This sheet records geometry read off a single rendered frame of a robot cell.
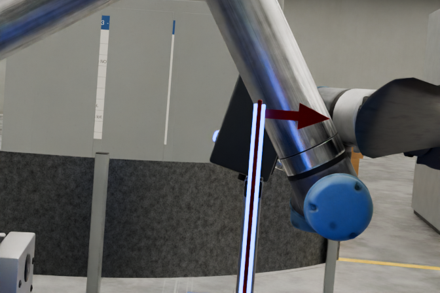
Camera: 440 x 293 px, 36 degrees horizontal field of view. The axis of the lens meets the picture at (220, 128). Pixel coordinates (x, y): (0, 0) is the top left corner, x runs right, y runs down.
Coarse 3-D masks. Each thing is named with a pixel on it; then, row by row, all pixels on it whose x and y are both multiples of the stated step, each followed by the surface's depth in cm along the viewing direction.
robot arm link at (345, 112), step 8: (344, 96) 86; (352, 96) 85; (360, 96) 84; (336, 104) 86; (344, 104) 85; (352, 104) 84; (360, 104) 83; (336, 112) 86; (344, 112) 84; (352, 112) 83; (336, 120) 86; (344, 120) 84; (352, 120) 83; (336, 128) 86; (344, 128) 84; (352, 128) 83; (344, 136) 85; (352, 136) 84; (344, 144) 87; (352, 144) 87
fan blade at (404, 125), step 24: (384, 96) 55; (408, 96) 54; (432, 96) 53; (360, 120) 63; (384, 120) 62; (408, 120) 61; (432, 120) 60; (360, 144) 69; (384, 144) 69; (408, 144) 69; (432, 144) 69
